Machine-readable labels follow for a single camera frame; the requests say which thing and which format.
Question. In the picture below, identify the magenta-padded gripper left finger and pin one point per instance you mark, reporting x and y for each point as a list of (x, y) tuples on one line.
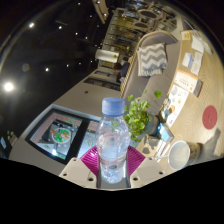
[(80, 171)]

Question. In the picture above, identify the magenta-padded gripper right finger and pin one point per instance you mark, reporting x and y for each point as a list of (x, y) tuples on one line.
[(146, 171)]

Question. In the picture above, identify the clear blue-capped water bottle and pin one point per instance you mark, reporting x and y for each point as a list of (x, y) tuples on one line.
[(112, 146)]

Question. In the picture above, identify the white mug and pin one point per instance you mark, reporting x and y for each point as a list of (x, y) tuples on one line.
[(180, 155)]

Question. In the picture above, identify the window with holiday stickers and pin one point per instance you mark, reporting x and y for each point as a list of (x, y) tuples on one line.
[(60, 133)]

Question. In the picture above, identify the small blue carton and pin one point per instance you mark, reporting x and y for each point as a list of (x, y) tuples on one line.
[(165, 132)]

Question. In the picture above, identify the green potted plant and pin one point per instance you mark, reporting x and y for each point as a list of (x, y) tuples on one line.
[(138, 116)]

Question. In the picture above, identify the white leaflet with pictures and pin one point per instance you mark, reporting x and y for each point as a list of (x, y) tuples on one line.
[(176, 103)]

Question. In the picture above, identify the flat round red coaster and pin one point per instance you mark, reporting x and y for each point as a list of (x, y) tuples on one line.
[(209, 117)]

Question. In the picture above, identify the person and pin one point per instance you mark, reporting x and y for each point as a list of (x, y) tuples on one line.
[(123, 70)]

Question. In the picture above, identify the group of ceiling lights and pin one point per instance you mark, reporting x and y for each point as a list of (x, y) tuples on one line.
[(8, 86)]

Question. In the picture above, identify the grey white chevron cushion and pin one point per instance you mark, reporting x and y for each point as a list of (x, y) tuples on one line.
[(152, 60)]

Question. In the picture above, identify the small blue white box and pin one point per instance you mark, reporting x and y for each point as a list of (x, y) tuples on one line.
[(187, 60)]

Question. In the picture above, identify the white printed paper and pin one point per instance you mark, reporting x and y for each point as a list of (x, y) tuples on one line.
[(197, 63)]

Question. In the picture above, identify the grey curved sofa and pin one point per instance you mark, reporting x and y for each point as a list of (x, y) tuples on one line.
[(156, 40)]

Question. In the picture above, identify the white napkin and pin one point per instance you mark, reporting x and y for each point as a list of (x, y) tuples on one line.
[(198, 44)]

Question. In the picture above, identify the yellow card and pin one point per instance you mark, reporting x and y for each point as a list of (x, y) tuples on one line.
[(186, 35)]

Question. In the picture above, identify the group of dining chairs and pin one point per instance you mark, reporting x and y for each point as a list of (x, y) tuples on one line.
[(146, 15)]

